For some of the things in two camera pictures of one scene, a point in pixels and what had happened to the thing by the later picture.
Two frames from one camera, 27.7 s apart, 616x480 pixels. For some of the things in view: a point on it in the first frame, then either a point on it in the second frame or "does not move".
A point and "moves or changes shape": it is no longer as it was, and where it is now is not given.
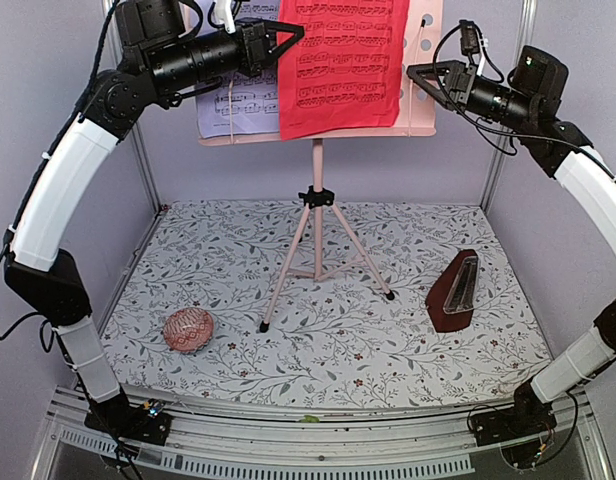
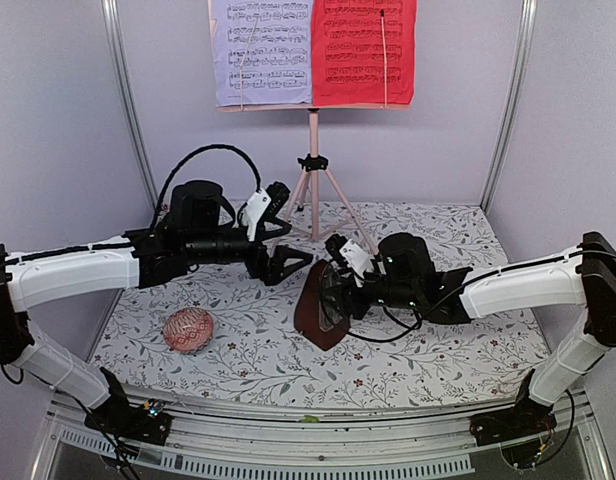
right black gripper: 459,82 → 358,306
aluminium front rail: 208,443 does not move
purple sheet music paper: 242,106 moves or changes shape
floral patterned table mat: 322,304 does not move
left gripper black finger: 282,27 → 263,235
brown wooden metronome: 452,296 moves or changes shape
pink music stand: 418,115 → 313,163
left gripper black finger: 296,31 → 277,269
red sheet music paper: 344,72 moves or changes shape
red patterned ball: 188,330 does not move
